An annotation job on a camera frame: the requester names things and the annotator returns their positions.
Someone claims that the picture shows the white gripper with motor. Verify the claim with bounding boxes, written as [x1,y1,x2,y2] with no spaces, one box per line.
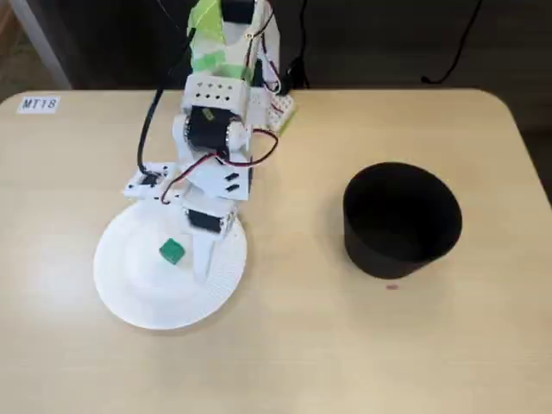
[183,157,252,285]

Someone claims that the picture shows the green cube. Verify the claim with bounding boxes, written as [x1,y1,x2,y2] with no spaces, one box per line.
[158,236,186,264]

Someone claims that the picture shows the black pot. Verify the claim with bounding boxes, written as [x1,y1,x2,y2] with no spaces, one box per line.
[342,161,463,280]

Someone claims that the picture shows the white paper plate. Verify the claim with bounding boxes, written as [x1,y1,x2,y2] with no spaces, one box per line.
[93,200,250,331]

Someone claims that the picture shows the white breadboard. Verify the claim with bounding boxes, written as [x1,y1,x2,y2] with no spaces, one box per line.
[269,92,299,131]

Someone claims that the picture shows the white MT18 label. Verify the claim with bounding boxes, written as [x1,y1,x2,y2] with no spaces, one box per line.
[17,97,61,116]

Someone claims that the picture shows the green masking tape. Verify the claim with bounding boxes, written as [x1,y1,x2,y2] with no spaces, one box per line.
[187,0,252,79]

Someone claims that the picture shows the grey metal leg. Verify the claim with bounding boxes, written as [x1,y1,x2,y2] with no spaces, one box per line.
[8,0,72,90]

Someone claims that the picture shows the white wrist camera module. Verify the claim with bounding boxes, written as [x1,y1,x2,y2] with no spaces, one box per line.
[123,161,182,204]

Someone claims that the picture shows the red and black wire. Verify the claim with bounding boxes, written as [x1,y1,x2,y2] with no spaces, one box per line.
[160,128,280,206]

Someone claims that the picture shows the black camera cable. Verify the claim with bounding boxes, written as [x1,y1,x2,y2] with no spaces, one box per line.
[135,0,193,173]

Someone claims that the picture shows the black cable with plug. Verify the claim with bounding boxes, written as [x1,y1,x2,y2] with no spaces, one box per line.
[279,0,310,97]

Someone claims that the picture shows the thin black cable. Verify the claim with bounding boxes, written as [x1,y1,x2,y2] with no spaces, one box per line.
[420,0,485,85]

